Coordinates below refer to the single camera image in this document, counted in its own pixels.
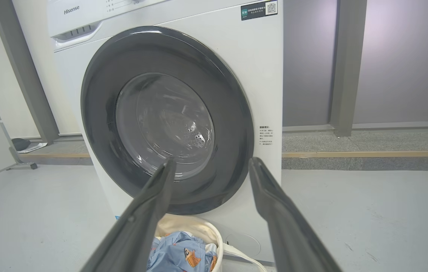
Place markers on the cream canvas laundry basket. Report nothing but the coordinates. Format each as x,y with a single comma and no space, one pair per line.
198,226

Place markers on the dark grey round washer door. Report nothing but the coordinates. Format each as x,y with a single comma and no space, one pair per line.
100,113

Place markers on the white Hisense washing machine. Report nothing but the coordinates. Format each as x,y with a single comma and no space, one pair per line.
251,75

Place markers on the grey wall pillar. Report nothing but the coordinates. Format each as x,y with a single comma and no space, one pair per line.
25,75
346,75

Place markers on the black QR code sticker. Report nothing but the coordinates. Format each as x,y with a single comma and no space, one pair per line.
253,11

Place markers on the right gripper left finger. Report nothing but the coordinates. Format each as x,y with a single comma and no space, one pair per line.
134,226

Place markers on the blue cartoon print garment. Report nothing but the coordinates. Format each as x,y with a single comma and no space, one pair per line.
176,253

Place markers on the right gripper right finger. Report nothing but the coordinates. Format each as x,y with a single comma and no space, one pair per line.
289,226

